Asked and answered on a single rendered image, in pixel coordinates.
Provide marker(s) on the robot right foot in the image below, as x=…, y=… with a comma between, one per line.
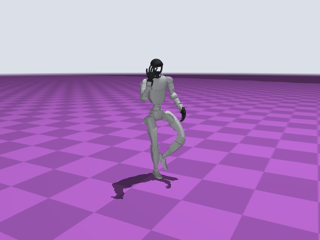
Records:
x=157, y=174

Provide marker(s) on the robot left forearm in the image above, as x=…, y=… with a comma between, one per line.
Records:
x=178, y=104

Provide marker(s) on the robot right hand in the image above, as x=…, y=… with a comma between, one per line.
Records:
x=151, y=74

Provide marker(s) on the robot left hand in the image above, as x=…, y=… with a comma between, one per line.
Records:
x=183, y=112

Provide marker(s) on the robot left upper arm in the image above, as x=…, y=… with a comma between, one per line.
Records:
x=171, y=88

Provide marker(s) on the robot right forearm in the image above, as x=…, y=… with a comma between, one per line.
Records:
x=147, y=90

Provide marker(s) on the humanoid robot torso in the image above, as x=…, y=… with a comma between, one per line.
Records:
x=157, y=96

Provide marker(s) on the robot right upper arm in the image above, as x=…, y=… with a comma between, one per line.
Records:
x=143, y=85

